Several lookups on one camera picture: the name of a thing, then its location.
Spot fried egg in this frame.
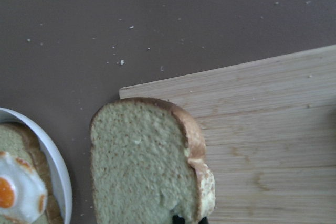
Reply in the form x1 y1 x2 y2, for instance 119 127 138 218
1 151 48 223

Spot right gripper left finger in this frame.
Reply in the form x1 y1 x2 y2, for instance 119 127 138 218
172 215 184 224

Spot white round plate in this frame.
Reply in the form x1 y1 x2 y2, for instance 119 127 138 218
1 108 72 224

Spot wooden cutting board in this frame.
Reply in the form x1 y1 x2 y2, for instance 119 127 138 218
119 46 335 223

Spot bread slice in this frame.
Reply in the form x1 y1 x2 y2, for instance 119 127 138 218
1 122 64 223
90 97 216 223

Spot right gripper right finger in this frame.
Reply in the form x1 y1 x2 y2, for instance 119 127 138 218
198 217 209 224

